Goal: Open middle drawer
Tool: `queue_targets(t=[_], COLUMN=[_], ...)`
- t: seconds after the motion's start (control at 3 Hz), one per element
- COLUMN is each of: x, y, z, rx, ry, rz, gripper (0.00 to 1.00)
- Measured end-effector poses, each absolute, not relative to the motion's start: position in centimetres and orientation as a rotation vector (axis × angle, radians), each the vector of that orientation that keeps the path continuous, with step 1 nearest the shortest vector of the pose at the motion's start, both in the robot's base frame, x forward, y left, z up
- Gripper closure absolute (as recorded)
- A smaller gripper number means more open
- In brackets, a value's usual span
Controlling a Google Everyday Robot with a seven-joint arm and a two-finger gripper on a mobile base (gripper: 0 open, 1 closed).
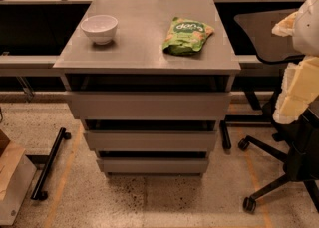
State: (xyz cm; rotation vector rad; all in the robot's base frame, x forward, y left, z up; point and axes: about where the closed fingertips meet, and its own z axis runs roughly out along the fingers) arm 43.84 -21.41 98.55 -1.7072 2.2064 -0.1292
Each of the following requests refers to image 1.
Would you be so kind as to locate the black table leg base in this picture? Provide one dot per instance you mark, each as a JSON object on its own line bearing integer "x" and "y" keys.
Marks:
{"x": 47, "y": 161}

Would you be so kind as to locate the black office chair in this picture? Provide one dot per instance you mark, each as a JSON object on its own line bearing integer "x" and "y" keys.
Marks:
{"x": 300, "y": 163}

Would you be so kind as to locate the grey drawer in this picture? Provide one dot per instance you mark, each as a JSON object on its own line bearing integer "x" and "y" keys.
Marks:
{"x": 148, "y": 105}
{"x": 150, "y": 141}
{"x": 153, "y": 166}

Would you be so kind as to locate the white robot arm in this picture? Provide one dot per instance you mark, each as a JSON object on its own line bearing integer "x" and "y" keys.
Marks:
{"x": 306, "y": 29}

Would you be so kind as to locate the grey top drawer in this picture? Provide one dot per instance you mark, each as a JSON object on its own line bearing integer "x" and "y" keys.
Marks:
{"x": 148, "y": 105}

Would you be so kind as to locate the cardboard box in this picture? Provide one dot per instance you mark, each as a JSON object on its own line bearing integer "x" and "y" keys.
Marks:
{"x": 16, "y": 174}

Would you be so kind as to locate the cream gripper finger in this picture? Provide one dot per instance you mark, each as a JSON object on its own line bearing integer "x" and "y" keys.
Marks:
{"x": 299, "y": 88}
{"x": 285, "y": 27}

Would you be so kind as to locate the grey drawer cabinet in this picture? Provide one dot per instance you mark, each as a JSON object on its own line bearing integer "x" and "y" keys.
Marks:
{"x": 135, "y": 62}

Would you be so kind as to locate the green snack bag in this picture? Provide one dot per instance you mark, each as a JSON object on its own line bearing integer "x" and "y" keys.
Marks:
{"x": 186, "y": 37}

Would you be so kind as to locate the white ceramic bowl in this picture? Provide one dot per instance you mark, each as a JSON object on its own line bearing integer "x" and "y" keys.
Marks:
{"x": 100, "y": 29}

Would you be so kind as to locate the black desk foot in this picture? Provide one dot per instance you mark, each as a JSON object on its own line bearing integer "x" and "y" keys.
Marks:
{"x": 226, "y": 142}

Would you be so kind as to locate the grey bottom drawer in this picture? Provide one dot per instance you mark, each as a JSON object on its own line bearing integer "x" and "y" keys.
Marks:
{"x": 153, "y": 166}

